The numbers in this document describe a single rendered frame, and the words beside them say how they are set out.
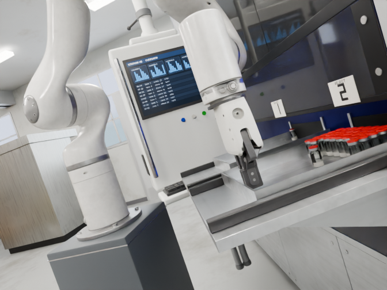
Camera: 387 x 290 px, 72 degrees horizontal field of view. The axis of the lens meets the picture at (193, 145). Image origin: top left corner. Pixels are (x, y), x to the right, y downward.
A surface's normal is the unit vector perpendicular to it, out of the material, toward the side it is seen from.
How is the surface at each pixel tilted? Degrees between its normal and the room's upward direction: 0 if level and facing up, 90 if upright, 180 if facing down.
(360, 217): 90
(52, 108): 117
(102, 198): 90
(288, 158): 90
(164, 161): 90
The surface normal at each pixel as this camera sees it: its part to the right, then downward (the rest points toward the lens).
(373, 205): 0.12, 0.02
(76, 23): 0.59, 0.41
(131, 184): -0.27, 0.14
